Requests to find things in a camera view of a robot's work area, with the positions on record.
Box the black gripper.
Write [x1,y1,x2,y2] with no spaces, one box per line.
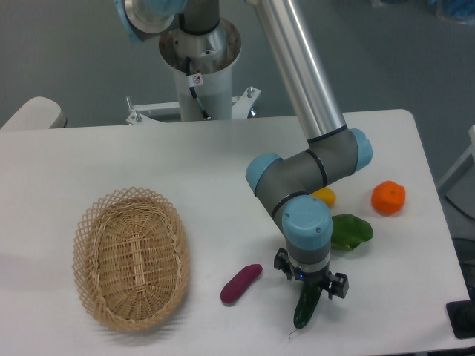
[274,248,349,299]

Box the white chair armrest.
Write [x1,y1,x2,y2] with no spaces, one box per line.
[1,96,68,132]

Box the black device at edge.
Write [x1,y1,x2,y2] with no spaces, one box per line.
[446,300,474,339]

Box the woven wicker basket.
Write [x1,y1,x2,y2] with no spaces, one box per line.
[72,187,190,332]

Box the orange tangerine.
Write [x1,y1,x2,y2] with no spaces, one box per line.
[371,180,406,216]

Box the white furniture at right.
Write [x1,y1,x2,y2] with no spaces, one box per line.
[436,126,474,194]

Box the green cucumber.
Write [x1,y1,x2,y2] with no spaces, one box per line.
[288,283,322,339]

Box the green bok choy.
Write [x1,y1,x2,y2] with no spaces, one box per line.
[331,214,373,251]

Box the black cable on pedestal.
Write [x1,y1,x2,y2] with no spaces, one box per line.
[184,55,212,121]

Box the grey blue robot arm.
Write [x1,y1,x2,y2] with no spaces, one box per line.
[115,1,373,297]

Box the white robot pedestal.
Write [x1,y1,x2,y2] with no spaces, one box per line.
[127,18,261,125]

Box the purple sweet potato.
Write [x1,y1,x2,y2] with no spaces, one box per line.
[220,264,263,306]

